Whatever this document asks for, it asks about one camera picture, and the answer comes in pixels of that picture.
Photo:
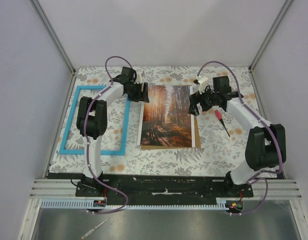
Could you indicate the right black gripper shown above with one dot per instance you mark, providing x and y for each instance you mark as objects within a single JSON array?
[{"x": 196, "y": 99}]

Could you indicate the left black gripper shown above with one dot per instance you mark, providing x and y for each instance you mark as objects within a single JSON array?
[{"x": 141, "y": 96}]

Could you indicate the red handled screwdriver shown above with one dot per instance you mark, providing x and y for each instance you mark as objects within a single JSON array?
[{"x": 220, "y": 119}]

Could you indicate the blue picture frame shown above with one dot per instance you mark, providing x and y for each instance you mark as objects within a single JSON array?
[{"x": 121, "y": 152}]

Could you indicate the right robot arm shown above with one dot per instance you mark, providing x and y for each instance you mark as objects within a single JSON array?
[{"x": 266, "y": 143}]

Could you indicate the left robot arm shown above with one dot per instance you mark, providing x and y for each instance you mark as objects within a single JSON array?
[{"x": 92, "y": 118}]

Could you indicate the autumn forest photo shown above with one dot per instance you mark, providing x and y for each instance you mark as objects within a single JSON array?
[{"x": 165, "y": 121}]

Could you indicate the floral patterned table mat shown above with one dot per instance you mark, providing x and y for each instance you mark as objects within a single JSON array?
[{"x": 218, "y": 153}]

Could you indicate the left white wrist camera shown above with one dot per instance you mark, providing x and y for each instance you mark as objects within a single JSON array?
[{"x": 139, "y": 78}]

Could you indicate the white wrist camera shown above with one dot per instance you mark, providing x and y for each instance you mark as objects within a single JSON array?
[
  {"x": 202, "y": 82},
  {"x": 139, "y": 78}
]

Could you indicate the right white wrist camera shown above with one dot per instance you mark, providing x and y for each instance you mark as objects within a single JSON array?
[{"x": 202, "y": 82}]

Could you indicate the brown frame backing board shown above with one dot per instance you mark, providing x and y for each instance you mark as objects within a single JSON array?
[{"x": 197, "y": 141}]

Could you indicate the left aluminium corner post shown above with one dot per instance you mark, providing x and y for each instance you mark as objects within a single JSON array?
[{"x": 52, "y": 34}]

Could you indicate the aluminium corner post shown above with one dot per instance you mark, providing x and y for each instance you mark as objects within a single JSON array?
[
  {"x": 270, "y": 33},
  {"x": 52, "y": 34}
]

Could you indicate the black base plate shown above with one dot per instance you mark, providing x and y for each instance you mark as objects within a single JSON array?
[{"x": 156, "y": 190}]

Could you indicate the right aluminium corner post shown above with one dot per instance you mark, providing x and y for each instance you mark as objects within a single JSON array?
[{"x": 270, "y": 33}]

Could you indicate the aluminium rail bar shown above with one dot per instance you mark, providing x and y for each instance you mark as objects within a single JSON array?
[{"x": 53, "y": 189}]

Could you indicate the light blue cable duct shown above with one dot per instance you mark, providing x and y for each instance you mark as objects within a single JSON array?
[{"x": 91, "y": 204}]

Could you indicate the clear handled screwdriver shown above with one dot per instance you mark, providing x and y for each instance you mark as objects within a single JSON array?
[{"x": 87, "y": 234}]

